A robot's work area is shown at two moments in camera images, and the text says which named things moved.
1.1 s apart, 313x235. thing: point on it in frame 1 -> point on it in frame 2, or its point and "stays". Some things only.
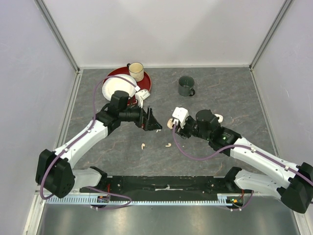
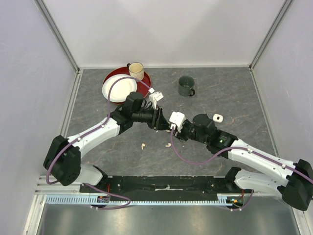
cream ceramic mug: [136, 69] stays
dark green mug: [185, 86] stays
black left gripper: [152, 124] -> [163, 124]
